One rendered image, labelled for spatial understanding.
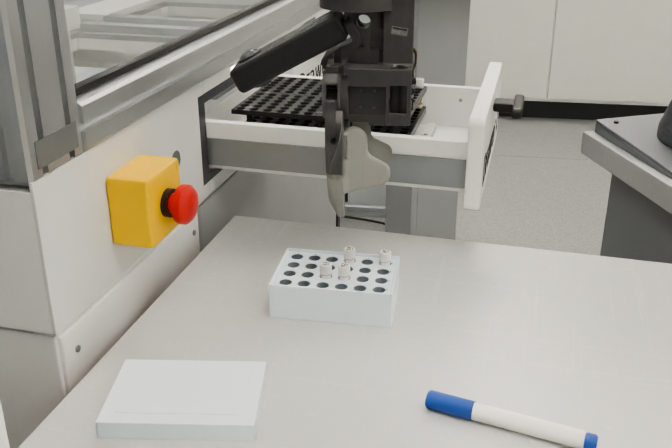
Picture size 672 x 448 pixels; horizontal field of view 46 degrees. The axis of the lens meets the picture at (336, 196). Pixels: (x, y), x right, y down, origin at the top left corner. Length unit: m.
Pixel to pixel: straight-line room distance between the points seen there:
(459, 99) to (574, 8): 2.88
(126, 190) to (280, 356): 0.21
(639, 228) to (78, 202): 0.93
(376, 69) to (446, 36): 1.28
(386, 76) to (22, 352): 0.41
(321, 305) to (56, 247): 0.26
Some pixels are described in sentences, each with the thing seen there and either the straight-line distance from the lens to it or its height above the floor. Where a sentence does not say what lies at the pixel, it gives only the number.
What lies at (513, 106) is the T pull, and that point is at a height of 0.91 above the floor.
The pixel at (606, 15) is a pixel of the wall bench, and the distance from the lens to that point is 4.02.
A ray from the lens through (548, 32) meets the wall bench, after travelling 4.00.
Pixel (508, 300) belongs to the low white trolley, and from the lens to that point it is 0.85.
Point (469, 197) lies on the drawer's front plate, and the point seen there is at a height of 0.84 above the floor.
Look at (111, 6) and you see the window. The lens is 0.81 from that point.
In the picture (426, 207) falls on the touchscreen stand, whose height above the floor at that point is 0.35.
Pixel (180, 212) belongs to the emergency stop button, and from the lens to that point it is 0.77.
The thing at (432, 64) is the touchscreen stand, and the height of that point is 0.74.
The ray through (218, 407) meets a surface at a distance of 0.67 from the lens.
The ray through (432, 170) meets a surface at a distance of 0.92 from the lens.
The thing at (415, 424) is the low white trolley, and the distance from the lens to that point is 0.67.
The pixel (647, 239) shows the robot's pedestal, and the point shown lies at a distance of 1.36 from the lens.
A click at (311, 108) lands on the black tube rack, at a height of 0.90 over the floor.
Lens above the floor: 1.18
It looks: 23 degrees down
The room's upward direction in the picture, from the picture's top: straight up
